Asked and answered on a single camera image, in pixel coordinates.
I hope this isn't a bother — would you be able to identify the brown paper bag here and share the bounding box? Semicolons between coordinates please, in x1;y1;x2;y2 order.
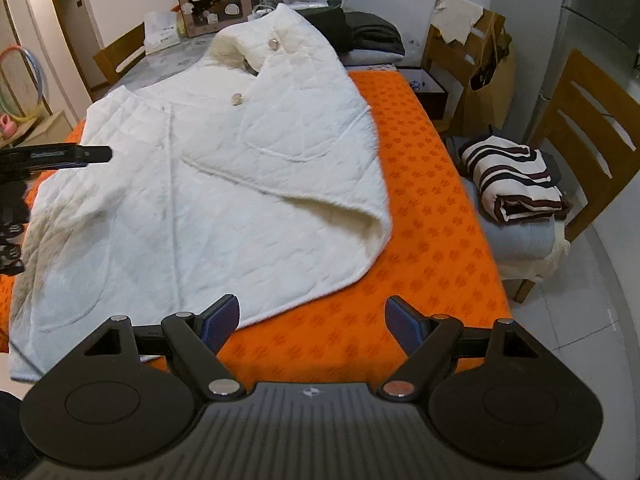
452;12;516;136

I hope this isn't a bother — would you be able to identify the grey refrigerator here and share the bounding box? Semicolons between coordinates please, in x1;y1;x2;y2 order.
530;0;640;131

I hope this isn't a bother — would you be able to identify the orange patterned mat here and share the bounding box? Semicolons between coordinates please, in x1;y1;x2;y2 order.
0;65;511;401

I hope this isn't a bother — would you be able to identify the low cream cabinet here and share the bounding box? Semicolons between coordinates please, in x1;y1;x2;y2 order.
20;110;75;150

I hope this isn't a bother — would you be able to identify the white tissue pack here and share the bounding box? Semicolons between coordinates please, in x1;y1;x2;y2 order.
143;10;181;56

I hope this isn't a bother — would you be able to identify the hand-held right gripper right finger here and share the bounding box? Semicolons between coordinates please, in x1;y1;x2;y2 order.
379;295;541;401

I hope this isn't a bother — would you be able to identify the white quilted jacket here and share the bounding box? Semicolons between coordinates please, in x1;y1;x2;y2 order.
7;2;393;383

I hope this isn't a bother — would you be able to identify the cream folded garment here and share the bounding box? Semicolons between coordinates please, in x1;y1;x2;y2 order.
497;240;571;283

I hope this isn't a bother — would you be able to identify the striped folded garment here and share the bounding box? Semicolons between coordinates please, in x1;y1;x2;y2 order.
460;134;571;223

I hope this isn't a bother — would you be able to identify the black open box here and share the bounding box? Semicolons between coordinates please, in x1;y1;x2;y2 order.
397;65;451;121

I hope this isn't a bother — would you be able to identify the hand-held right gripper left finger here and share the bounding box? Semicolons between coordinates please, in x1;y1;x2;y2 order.
82;294;245;401

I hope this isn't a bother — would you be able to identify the colourful hula hoop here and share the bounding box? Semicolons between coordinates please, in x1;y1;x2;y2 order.
0;44;51;121

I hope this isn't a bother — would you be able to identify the person's left hand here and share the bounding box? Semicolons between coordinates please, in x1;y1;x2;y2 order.
0;182;30;276

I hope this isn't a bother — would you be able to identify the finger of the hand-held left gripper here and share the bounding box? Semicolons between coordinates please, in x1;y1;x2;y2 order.
62;146;113;167

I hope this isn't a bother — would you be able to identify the light blue folded garment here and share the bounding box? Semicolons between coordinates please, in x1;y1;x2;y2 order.
462;175;561;263

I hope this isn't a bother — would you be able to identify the dark grey folded garment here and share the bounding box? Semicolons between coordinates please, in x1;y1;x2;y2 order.
344;10;406;54

